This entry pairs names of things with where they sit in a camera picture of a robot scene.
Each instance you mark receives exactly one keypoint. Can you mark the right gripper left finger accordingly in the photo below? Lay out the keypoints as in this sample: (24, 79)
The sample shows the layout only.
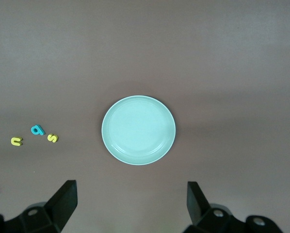
(53, 213)

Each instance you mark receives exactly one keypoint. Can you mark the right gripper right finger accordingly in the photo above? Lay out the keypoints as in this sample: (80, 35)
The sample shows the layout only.
(203, 213)

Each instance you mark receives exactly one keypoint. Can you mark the yellow foam letter s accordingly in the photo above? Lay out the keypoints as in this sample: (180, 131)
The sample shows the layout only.
(52, 138)

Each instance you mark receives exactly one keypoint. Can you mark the yellow foam letter u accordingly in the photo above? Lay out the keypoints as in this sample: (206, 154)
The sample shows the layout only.
(12, 141)

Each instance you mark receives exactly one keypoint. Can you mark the teal foam letter a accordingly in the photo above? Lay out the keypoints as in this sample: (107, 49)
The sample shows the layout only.
(40, 131)

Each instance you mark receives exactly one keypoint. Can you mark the green plate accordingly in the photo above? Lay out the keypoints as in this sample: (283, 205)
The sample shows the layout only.
(139, 131)

